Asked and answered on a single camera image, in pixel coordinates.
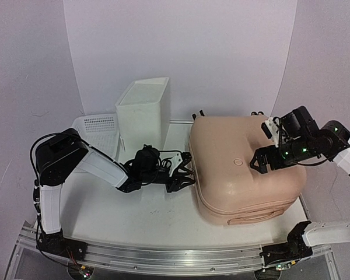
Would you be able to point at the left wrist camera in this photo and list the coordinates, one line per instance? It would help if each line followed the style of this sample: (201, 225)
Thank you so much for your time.
(180, 159)

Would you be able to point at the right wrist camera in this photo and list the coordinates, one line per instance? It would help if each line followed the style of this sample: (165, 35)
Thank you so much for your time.
(273, 129)

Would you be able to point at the white perforated plastic basket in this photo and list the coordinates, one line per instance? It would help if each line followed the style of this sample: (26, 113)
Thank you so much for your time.
(102, 132)

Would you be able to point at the aluminium front rail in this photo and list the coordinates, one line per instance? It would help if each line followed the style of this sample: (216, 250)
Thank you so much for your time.
(162, 261)

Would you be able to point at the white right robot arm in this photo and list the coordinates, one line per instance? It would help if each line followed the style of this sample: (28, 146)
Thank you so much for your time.
(308, 234)

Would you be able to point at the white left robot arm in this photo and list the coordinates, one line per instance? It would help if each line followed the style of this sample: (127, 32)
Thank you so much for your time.
(54, 157)

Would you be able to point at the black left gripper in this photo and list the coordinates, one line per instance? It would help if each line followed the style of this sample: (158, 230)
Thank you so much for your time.
(175, 184)

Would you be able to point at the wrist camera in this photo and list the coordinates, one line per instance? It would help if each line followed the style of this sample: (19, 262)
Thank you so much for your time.
(273, 129)
(180, 159)

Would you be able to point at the beige hard-shell suitcase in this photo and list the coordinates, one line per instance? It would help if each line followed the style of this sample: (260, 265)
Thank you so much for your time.
(227, 190)

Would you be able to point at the white tall plastic bin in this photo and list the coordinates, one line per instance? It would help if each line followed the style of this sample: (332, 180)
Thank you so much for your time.
(143, 112)

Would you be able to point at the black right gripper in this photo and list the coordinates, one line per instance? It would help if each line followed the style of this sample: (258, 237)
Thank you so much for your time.
(261, 154)

